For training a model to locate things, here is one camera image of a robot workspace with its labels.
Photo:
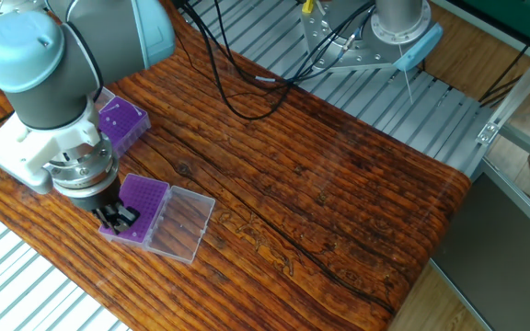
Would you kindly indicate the yellow connector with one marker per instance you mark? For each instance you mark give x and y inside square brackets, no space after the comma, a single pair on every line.
[308,5]

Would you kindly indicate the silver ribbed wrist flange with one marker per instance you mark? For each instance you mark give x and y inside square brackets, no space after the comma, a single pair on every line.
[81,170]

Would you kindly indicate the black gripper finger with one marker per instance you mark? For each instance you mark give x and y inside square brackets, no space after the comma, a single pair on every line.
[113,222]
[129,216]

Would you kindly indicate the silver corner bracket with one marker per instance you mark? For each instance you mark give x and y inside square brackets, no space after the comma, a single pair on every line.
[488,133]

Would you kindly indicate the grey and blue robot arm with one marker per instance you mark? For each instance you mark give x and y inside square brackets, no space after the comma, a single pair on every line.
[53,64]

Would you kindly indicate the green board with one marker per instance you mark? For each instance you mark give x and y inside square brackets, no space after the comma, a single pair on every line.
[523,18]

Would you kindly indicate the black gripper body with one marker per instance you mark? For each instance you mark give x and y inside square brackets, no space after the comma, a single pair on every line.
[95,198]

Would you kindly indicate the aluminium frame profile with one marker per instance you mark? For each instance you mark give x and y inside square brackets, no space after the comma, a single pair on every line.
[523,97]

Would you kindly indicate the silver robot mounting plate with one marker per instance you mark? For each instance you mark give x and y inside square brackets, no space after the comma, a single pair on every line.
[339,55]

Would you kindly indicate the glossy wood grain mat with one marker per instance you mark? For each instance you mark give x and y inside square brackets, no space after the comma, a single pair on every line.
[320,202]

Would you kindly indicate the purple pipette tip holder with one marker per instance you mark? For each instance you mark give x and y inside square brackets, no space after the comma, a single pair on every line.
[182,230]
[127,124]

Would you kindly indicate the light blue plastic piece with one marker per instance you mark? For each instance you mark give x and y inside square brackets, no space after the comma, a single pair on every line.
[420,46]

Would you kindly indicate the thin white rod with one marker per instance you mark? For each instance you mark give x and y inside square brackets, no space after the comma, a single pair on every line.
[409,85]

